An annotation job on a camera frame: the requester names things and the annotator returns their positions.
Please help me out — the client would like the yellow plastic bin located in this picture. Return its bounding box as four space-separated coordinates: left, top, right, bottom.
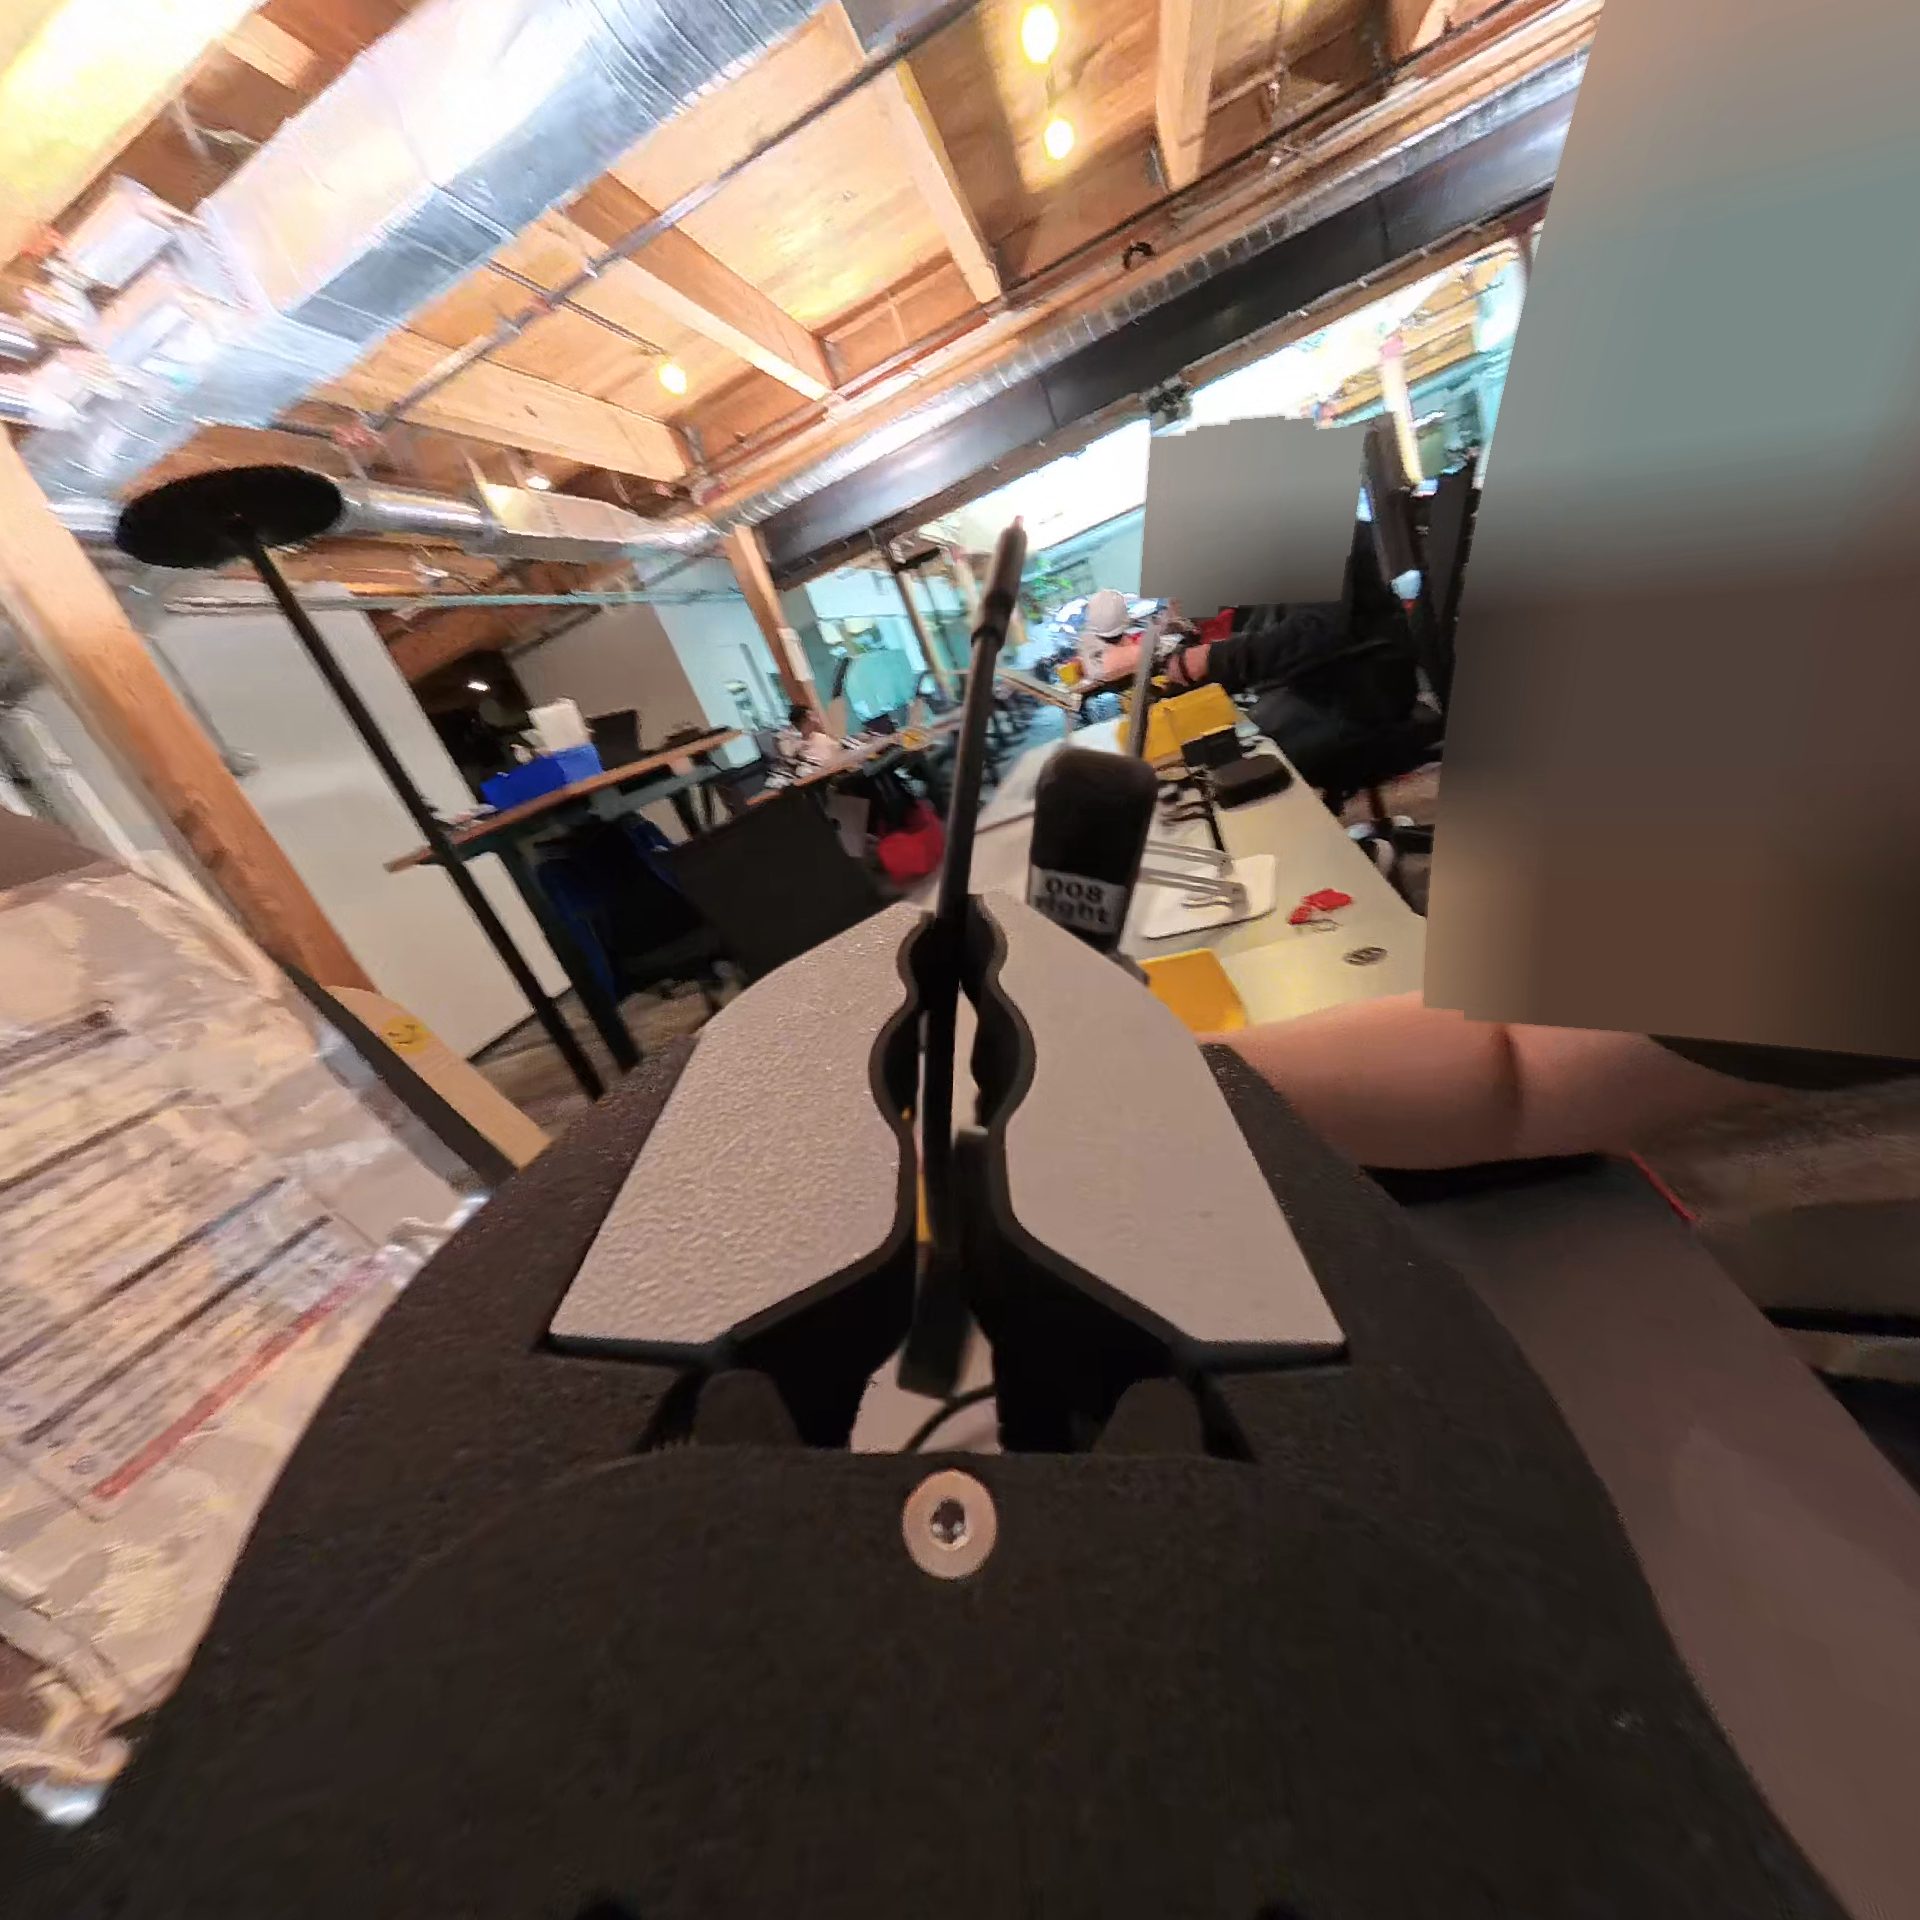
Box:
1140 680 1251 770
1137 944 1251 1039

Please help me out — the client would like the black office chair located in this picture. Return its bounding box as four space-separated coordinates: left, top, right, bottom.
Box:
660 796 889 1022

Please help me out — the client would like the grey hub adapter with cable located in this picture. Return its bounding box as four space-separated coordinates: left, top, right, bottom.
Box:
897 514 1033 1427

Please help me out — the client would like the wooden standing desk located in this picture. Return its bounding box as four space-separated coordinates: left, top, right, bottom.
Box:
383 727 753 1082

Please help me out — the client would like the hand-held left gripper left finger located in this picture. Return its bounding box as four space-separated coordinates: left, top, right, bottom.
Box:
546 896 929 1451

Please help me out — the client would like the black disc floor lamp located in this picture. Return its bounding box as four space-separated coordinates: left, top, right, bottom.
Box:
116 464 609 1104

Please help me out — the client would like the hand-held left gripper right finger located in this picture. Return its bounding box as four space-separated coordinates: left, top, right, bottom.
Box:
971 891 1346 1451

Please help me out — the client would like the silver ventilation duct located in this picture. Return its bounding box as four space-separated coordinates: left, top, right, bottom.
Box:
0 0 962 504

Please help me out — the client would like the blue storage bin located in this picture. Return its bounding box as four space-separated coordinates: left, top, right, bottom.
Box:
481 746 605 812

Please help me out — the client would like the clear bag with label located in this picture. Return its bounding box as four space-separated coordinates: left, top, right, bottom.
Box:
0 866 489 1823

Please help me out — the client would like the person's right forearm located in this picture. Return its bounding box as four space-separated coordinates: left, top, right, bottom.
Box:
1200 990 1705 1174

